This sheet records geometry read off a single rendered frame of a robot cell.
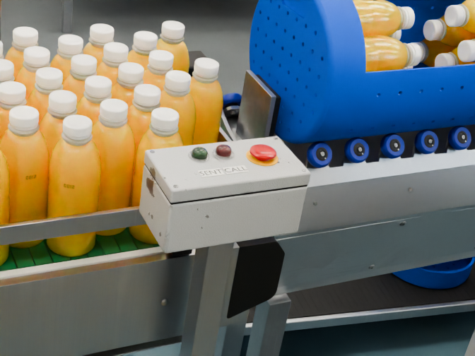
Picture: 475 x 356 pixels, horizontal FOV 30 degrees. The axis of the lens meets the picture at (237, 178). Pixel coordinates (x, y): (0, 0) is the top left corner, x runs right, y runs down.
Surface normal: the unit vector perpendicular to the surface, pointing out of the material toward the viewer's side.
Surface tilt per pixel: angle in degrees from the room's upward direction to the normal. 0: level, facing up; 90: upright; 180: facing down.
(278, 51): 90
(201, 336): 90
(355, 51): 59
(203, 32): 0
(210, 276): 90
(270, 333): 90
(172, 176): 0
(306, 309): 0
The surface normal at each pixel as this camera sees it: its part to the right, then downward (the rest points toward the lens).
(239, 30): 0.15, -0.84
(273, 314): 0.42, 0.54
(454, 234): 0.34, 0.78
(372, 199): 0.44, 0.22
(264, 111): -0.90, 0.11
